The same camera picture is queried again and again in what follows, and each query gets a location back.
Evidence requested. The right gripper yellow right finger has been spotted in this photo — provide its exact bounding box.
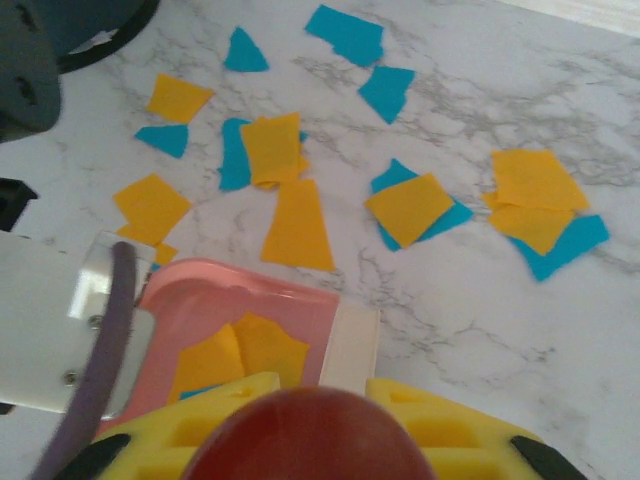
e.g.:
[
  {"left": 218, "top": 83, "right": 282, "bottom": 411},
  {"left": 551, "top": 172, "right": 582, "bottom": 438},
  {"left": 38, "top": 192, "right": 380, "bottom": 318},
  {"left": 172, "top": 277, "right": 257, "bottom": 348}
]
[{"left": 366, "top": 378, "right": 590, "bottom": 480}]

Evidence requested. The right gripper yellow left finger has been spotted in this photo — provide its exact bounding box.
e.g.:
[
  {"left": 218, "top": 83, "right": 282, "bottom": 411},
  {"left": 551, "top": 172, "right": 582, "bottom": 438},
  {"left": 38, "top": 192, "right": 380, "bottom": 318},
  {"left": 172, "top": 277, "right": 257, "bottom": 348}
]
[{"left": 49, "top": 371, "right": 281, "bottom": 480}]

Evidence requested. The cream hand brush red-tipped handle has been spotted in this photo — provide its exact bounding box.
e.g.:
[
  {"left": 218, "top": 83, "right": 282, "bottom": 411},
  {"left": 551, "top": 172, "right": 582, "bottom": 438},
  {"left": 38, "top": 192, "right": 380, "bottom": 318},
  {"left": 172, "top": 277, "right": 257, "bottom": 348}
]
[{"left": 182, "top": 303, "right": 436, "bottom": 480}]

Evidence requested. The pink plastic dustpan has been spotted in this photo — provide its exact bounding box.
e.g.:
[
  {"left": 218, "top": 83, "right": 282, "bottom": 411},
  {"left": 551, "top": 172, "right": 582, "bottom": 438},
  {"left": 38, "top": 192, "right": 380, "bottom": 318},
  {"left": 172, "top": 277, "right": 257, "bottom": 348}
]
[{"left": 94, "top": 257, "right": 342, "bottom": 439}]

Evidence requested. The dark blue trash bin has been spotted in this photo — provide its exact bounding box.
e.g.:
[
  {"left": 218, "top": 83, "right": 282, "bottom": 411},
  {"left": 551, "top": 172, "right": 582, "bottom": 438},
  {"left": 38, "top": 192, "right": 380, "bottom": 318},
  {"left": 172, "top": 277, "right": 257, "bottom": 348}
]
[{"left": 49, "top": 0, "right": 161, "bottom": 72}]

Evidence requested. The blue triangular paper scrap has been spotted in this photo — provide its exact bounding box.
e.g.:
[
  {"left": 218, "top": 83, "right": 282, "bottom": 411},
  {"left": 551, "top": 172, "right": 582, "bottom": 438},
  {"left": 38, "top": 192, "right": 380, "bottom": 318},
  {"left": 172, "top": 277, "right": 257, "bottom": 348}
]
[{"left": 222, "top": 26, "right": 270, "bottom": 75}]

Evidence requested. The yellow trapezoid paper scrap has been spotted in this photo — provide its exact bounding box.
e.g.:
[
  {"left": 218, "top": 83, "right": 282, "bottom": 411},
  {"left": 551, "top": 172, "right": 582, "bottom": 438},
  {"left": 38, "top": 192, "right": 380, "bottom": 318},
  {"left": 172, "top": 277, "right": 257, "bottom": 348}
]
[{"left": 259, "top": 178, "right": 336, "bottom": 273}]

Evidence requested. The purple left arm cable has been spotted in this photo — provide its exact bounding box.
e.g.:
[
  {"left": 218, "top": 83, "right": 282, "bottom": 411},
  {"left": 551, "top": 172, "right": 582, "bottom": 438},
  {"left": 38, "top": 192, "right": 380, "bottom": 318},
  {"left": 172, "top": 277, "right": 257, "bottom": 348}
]
[{"left": 29, "top": 242, "right": 137, "bottom": 480}]

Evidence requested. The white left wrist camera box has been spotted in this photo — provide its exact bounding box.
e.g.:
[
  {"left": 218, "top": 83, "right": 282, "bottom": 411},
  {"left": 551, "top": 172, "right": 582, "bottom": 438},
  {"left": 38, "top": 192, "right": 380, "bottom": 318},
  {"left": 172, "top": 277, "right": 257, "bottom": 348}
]
[{"left": 0, "top": 232, "right": 156, "bottom": 419}]

